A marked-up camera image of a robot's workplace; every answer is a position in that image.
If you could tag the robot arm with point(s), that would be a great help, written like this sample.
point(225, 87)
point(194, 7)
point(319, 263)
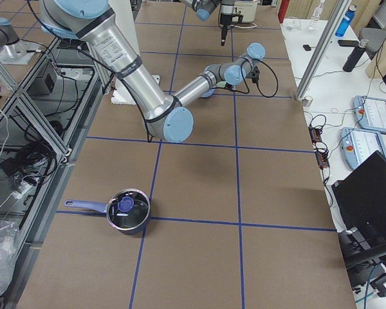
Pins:
point(205, 8)
point(166, 116)

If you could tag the aluminium frame post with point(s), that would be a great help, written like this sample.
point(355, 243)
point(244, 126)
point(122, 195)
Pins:
point(322, 45)

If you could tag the blue water bottle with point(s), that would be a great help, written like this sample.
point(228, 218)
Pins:
point(346, 21)

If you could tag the blue teach pendant tablet near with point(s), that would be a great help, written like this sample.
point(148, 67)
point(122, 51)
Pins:
point(359, 144)

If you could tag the black thermos bottle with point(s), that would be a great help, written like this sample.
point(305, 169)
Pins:
point(352, 60)

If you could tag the green bowl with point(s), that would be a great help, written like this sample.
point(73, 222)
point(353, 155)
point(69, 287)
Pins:
point(223, 85)

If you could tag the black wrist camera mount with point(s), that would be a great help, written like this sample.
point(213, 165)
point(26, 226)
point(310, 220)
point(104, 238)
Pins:
point(254, 75)

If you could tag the blue bowl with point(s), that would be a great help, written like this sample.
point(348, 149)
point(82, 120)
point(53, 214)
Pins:
point(208, 94)

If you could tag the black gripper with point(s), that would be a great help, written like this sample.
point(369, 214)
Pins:
point(225, 17)

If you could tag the blue teach pendant tablet far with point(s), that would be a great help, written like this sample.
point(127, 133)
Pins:
point(370, 112)

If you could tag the dark blue saucepan with lid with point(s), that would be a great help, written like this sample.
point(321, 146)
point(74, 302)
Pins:
point(128, 211)

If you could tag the black laptop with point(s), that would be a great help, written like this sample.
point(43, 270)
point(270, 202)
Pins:
point(361, 196)

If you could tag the blue teach pendant tablet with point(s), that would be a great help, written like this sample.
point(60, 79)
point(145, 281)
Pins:
point(359, 144)
point(370, 112)

